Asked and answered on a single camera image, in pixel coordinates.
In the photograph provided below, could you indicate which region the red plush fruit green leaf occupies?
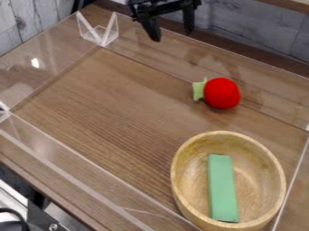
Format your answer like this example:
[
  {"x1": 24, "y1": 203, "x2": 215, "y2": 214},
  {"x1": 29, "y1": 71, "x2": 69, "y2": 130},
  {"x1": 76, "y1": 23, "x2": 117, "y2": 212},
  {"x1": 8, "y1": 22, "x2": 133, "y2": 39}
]
[{"x1": 191, "y1": 78, "x2": 240, "y2": 109}]

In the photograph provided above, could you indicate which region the black cable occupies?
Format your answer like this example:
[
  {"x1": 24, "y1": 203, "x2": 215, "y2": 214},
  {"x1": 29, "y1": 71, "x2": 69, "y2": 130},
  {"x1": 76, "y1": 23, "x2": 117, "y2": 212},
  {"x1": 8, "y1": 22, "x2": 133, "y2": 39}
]
[{"x1": 0, "y1": 208, "x2": 33, "y2": 231}]

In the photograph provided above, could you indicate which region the green rectangular block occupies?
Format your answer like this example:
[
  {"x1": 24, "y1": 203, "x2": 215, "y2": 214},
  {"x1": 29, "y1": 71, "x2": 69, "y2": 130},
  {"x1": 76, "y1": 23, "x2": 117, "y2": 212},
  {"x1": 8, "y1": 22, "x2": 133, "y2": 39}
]
[{"x1": 207, "y1": 154, "x2": 240, "y2": 223}]

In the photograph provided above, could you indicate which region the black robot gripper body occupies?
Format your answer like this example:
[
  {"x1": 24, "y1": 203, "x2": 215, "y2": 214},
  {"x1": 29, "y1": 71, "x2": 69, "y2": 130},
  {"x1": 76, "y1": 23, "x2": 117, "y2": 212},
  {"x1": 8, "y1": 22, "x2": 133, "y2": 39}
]
[{"x1": 128, "y1": 0, "x2": 202, "y2": 22}]

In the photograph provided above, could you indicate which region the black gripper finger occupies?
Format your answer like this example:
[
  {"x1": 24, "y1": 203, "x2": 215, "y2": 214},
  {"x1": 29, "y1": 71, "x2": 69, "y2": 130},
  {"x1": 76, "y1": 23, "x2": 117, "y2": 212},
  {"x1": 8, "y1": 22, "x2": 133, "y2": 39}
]
[
  {"x1": 141, "y1": 17, "x2": 161, "y2": 42},
  {"x1": 183, "y1": 7, "x2": 194, "y2": 34}
]

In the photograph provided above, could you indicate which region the round wooden bowl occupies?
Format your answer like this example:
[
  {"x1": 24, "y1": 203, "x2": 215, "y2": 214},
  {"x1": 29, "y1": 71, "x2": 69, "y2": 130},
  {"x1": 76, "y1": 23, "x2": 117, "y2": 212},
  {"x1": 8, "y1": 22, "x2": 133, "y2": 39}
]
[{"x1": 169, "y1": 131, "x2": 286, "y2": 231}]

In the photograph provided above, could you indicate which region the clear acrylic tray enclosure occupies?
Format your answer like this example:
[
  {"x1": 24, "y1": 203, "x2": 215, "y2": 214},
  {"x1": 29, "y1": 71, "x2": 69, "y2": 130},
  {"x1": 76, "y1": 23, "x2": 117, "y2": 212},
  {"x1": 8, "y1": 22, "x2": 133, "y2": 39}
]
[{"x1": 0, "y1": 7, "x2": 309, "y2": 231}]

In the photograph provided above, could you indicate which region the black metal mount bracket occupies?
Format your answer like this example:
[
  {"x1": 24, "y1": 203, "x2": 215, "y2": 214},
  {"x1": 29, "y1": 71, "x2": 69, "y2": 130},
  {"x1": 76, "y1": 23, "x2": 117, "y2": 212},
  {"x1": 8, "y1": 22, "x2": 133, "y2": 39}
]
[{"x1": 26, "y1": 201, "x2": 72, "y2": 231}]

